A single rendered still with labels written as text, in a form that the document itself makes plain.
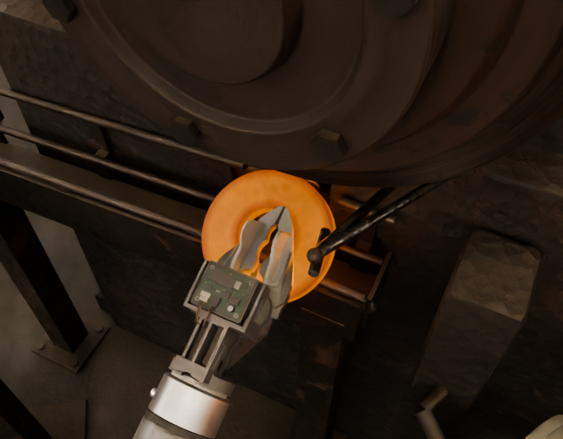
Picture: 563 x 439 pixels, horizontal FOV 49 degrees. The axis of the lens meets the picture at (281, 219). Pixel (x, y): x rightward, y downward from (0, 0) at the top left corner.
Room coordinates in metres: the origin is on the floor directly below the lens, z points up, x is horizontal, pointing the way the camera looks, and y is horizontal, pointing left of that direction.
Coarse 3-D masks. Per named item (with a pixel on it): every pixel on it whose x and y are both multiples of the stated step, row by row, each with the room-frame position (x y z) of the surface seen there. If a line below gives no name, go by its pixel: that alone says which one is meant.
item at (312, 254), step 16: (384, 192) 0.38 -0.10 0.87; (416, 192) 0.38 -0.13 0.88; (368, 208) 0.36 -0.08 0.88; (384, 208) 0.35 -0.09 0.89; (400, 208) 0.36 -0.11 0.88; (352, 224) 0.33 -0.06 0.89; (368, 224) 0.33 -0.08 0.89; (320, 240) 0.33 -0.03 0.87; (336, 240) 0.31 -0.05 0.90; (320, 256) 0.29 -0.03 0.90
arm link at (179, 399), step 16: (160, 384) 0.25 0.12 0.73; (176, 384) 0.24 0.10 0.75; (192, 384) 0.25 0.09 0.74; (160, 400) 0.23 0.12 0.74; (176, 400) 0.23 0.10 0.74; (192, 400) 0.23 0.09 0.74; (208, 400) 0.23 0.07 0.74; (224, 400) 0.24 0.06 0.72; (160, 416) 0.22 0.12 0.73; (176, 416) 0.21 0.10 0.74; (192, 416) 0.22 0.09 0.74; (208, 416) 0.22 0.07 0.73; (224, 416) 0.23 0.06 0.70; (208, 432) 0.21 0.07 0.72
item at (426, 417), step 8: (432, 392) 0.29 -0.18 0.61; (440, 392) 0.29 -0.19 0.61; (448, 392) 0.29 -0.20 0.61; (424, 400) 0.28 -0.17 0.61; (432, 400) 0.28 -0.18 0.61; (440, 400) 0.28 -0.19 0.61; (424, 408) 0.27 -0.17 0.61; (432, 408) 0.27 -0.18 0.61; (424, 416) 0.26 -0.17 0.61; (432, 416) 0.26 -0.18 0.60; (424, 424) 0.26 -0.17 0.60; (432, 424) 0.26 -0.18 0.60; (424, 432) 0.25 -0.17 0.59; (432, 432) 0.25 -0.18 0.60; (440, 432) 0.25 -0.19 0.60
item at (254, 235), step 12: (264, 216) 0.43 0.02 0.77; (276, 216) 0.43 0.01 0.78; (252, 228) 0.41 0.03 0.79; (264, 228) 0.42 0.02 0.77; (240, 240) 0.39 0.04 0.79; (252, 240) 0.40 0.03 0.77; (264, 240) 0.41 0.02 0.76; (240, 252) 0.38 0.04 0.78; (252, 252) 0.39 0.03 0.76; (228, 264) 0.38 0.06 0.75; (240, 264) 0.38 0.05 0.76; (252, 264) 0.38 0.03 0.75
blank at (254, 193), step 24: (240, 192) 0.47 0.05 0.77; (264, 192) 0.46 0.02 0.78; (288, 192) 0.46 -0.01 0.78; (312, 192) 0.46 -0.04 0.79; (216, 216) 0.45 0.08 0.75; (240, 216) 0.44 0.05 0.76; (312, 216) 0.43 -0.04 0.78; (216, 240) 0.42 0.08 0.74; (312, 240) 0.41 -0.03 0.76; (312, 288) 0.37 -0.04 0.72
